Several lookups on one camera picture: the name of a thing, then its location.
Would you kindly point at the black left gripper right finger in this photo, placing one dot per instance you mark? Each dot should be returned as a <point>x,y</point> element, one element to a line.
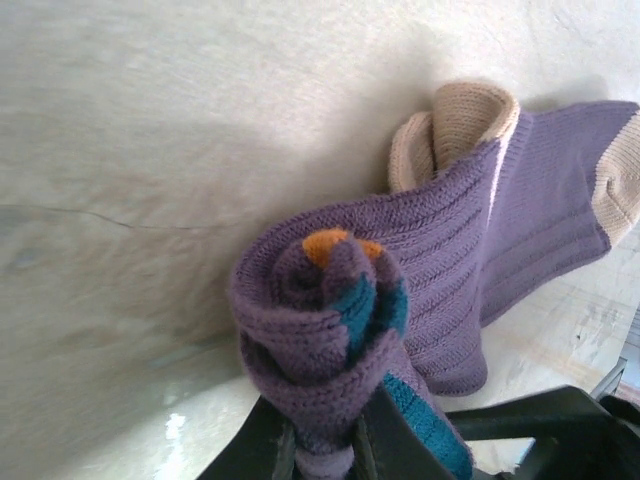
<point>395,445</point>

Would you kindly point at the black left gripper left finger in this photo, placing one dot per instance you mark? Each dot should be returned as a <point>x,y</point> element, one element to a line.
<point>260,445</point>

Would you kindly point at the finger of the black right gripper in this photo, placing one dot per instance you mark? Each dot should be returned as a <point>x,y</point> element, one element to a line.
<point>565,415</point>

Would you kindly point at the purple sock with beige toe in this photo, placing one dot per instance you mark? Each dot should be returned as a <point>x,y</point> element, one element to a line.
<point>440,260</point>

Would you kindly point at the aluminium rail frame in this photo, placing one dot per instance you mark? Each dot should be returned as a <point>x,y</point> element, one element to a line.
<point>627,365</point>

